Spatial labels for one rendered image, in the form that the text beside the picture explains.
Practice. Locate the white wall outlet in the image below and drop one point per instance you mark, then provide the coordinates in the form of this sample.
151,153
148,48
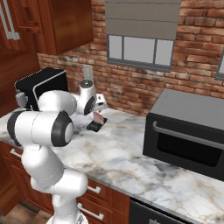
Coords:
88,72

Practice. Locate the grey framed window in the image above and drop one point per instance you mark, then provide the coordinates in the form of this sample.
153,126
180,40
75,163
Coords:
220,65

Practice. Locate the brown wooden cupboard door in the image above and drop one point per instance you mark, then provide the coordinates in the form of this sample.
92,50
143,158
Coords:
10,186

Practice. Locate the window with grey blind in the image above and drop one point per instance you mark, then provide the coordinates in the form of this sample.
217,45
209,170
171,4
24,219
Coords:
141,32

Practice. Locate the red raw steak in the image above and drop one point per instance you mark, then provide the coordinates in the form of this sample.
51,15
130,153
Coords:
99,117

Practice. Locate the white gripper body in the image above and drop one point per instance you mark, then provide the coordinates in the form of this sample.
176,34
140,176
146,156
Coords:
100,108

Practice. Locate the black toaster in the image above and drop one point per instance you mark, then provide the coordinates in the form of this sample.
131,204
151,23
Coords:
43,83

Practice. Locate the brown wooden drawer front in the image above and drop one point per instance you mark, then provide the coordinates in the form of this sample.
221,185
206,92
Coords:
11,151
97,211
102,191

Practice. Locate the brown wooden wall cupboard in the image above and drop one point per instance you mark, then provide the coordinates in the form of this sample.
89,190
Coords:
70,24

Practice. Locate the brown wooden fridge panel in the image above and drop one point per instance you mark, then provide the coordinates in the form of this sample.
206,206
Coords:
14,73

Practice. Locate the black dishwasher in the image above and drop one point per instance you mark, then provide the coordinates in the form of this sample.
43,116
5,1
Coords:
154,214

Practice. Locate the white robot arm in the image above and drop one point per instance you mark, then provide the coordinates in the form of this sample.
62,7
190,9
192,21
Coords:
40,128

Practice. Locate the black microwave oven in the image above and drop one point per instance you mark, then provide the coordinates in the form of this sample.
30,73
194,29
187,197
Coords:
186,131

